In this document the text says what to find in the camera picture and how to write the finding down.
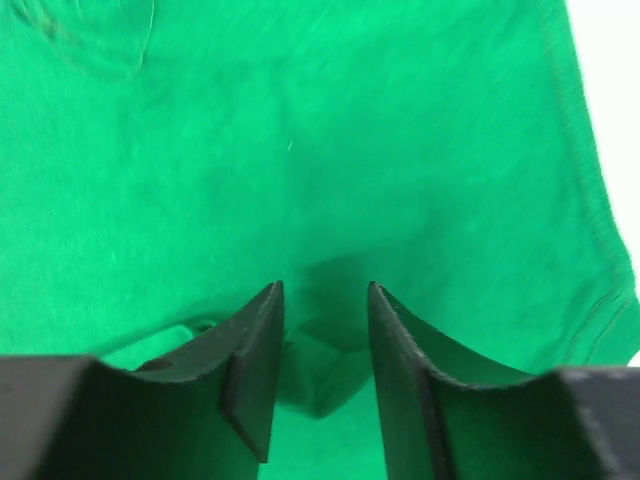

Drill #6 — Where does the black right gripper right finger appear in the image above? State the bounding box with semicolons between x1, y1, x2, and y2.
368;283;639;479

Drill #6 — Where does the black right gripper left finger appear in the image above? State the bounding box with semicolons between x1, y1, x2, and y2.
1;282;284;480

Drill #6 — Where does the green t shirt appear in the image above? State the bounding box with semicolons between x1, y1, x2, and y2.
1;1;639;479

